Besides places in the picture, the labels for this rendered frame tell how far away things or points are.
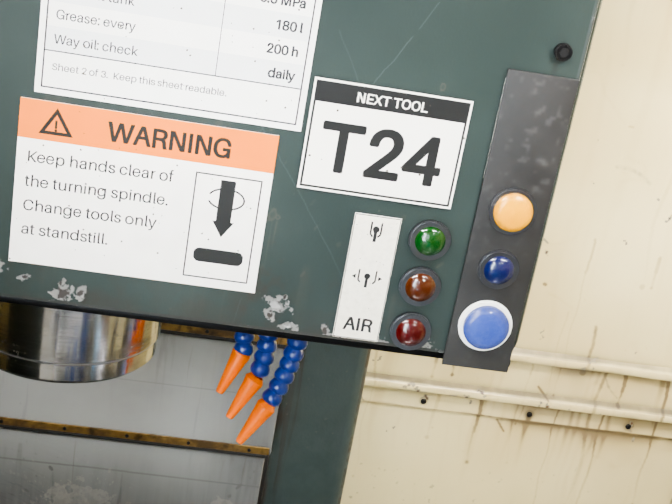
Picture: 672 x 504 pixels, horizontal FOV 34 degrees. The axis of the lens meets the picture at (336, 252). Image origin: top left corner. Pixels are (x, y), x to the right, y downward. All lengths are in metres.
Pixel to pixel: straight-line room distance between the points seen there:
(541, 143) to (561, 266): 1.18
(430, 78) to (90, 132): 0.21
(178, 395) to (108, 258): 0.77
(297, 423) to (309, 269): 0.84
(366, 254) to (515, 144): 0.12
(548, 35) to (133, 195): 0.27
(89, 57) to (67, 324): 0.27
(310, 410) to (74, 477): 0.33
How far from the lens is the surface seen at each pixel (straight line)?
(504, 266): 0.72
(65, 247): 0.71
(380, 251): 0.70
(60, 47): 0.68
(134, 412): 1.48
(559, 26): 0.69
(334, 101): 0.67
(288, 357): 0.92
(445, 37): 0.68
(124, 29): 0.67
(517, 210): 0.70
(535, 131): 0.70
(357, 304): 0.72
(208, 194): 0.69
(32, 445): 1.53
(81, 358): 0.89
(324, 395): 1.51
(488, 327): 0.73
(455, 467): 2.02
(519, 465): 2.04
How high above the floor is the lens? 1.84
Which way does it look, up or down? 20 degrees down
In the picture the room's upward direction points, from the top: 10 degrees clockwise
